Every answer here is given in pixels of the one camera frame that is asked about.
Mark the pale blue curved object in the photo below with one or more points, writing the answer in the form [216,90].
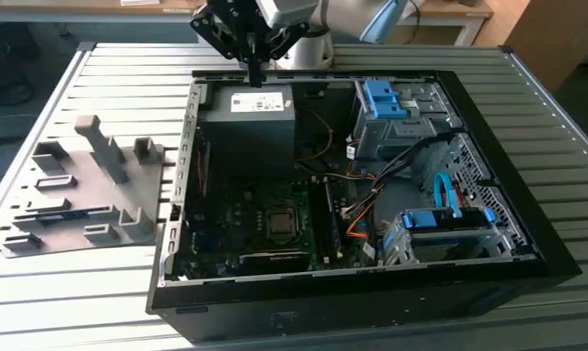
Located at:
[376,22]

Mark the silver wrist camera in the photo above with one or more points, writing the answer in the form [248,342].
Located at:
[288,12]

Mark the wooden desk with grey frame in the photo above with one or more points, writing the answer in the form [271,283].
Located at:
[79,7]

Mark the hard disk in blue carrier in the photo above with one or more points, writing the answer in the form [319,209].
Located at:
[421,219]

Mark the silver CPU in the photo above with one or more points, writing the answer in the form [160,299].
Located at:
[280,223]

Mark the black office chair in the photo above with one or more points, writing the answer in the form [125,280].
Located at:
[11,91]

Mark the wooden cabinet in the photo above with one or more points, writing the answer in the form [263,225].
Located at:
[557,36]

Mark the grey parts rack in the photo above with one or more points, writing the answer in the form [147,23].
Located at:
[79,226]

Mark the CPU socket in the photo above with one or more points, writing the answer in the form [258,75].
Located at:
[282,237]

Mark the metal drive cage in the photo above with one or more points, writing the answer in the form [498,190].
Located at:
[410,135]

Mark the metal disk bay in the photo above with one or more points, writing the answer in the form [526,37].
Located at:
[450,245]

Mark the installed black RAM stick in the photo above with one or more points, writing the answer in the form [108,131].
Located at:
[330,219]

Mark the black PC case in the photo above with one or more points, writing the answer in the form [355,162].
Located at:
[323,314]

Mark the blue drive latch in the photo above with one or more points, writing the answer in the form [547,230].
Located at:
[382,98]

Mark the black graphics card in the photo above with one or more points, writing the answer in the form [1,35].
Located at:
[274,261]

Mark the grey power supply unit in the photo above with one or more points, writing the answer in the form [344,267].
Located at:
[244,146]

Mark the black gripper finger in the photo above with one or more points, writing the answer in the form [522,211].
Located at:
[288,40]
[210,34]

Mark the wooden desk with white frame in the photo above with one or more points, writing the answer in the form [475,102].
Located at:
[450,9]

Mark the green motherboard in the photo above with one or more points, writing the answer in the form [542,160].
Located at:
[235,219]

